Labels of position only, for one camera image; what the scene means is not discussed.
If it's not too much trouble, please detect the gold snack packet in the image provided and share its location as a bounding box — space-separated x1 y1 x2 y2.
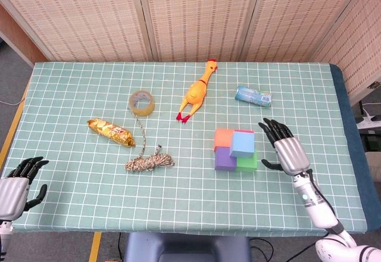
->
86 118 136 148

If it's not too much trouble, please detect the blue tissue pack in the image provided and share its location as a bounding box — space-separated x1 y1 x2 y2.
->
235 85 273 109

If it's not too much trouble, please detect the light blue foam cube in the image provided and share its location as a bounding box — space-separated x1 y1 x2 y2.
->
229 130 256 158

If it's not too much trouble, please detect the clear packing tape roll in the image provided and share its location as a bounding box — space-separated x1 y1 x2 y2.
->
128 90 156 117

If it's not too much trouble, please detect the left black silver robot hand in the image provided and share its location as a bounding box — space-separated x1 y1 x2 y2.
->
0 156 50 222

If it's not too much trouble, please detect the dark blue table pad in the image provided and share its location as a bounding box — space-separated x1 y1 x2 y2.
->
329 64 381 233

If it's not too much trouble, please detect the thin white floor cable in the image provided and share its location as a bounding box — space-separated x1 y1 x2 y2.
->
0 93 29 107

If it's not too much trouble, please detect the orange foam cube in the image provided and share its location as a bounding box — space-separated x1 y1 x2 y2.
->
214 128 236 152

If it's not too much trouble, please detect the green foam cube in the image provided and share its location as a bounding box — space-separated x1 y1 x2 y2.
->
236 150 258 173

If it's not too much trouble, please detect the yellow rubber chicken toy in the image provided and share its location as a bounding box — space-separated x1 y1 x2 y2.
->
176 58 218 124

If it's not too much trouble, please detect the green checkered tablecloth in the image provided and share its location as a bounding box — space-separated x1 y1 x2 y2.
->
0 61 368 235

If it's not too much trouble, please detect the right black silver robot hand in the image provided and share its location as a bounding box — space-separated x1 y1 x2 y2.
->
257 117 311 176

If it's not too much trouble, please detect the braided speckled rope bundle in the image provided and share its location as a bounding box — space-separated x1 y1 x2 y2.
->
124 107 176 173

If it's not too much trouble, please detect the woven folding screen panel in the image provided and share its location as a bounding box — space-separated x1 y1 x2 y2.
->
0 0 149 63
241 0 370 63
136 0 264 63
311 0 381 107

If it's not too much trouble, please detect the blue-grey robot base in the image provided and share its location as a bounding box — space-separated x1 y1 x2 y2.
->
123 232 251 262

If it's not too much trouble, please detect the purple foam cube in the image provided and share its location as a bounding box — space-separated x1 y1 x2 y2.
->
214 146 238 172

